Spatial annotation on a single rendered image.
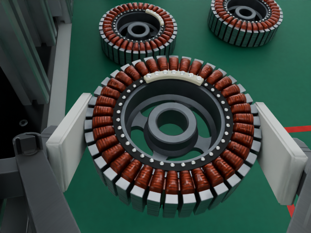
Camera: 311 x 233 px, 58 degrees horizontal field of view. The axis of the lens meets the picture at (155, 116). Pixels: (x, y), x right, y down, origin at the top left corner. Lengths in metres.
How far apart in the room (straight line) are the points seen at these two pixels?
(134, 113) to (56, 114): 0.19
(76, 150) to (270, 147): 0.11
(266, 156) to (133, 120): 0.09
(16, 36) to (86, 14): 0.23
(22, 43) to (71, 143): 0.16
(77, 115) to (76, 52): 0.28
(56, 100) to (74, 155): 0.23
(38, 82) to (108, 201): 0.15
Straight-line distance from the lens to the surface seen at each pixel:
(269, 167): 0.17
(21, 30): 0.30
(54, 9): 0.47
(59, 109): 0.38
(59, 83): 0.40
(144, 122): 0.20
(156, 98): 0.21
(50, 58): 0.41
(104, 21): 0.42
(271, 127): 0.17
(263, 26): 0.46
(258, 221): 0.33
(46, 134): 0.17
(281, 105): 0.41
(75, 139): 0.16
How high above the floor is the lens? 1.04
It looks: 56 degrees down
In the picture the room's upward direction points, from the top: 5 degrees clockwise
